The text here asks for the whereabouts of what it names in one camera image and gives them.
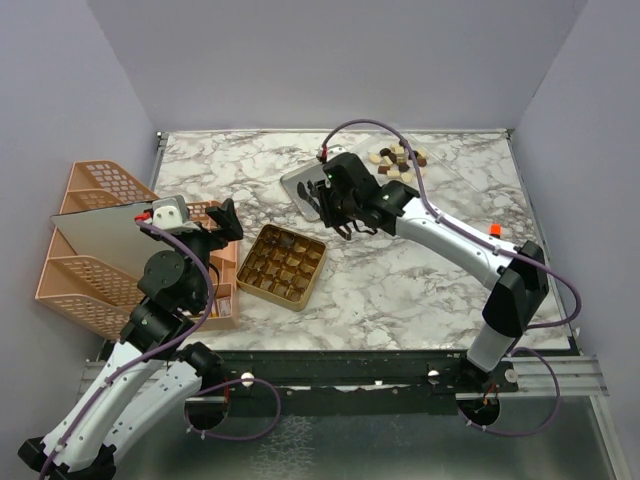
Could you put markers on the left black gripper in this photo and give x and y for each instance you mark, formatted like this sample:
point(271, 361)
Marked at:
point(230, 230)

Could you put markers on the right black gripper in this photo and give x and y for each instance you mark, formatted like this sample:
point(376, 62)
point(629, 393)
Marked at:
point(328, 213)

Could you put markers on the black metal tongs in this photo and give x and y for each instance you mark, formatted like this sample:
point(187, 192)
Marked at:
point(309, 193)

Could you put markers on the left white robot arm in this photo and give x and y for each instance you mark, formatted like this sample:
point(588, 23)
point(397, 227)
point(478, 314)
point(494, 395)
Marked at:
point(125, 350)

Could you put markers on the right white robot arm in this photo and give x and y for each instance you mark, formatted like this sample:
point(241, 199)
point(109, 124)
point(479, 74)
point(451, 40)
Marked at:
point(517, 287)

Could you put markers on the gold chocolate box tray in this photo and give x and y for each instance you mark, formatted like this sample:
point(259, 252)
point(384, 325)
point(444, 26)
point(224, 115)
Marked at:
point(283, 276)

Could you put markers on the white square chocolate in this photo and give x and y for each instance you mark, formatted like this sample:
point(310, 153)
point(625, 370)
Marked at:
point(397, 149)

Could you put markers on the peach desk organizer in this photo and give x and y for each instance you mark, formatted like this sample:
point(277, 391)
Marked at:
point(226, 315)

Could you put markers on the silver tin lid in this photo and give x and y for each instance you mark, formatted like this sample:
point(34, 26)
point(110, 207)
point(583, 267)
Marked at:
point(311, 172)

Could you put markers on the white board sheet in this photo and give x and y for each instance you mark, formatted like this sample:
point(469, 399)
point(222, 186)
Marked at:
point(111, 235)

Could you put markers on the orange black marker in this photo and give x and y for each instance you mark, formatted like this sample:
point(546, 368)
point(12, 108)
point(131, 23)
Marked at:
point(495, 230)

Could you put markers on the peach mesh file rack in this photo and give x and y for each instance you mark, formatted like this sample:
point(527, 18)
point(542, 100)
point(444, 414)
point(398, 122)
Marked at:
point(82, 288)

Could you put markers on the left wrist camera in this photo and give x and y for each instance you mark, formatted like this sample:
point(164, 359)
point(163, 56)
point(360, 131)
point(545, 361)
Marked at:
point(169, 214)

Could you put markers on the black mounting rail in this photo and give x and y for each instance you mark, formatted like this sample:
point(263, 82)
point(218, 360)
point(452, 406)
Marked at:
point(332, 383)

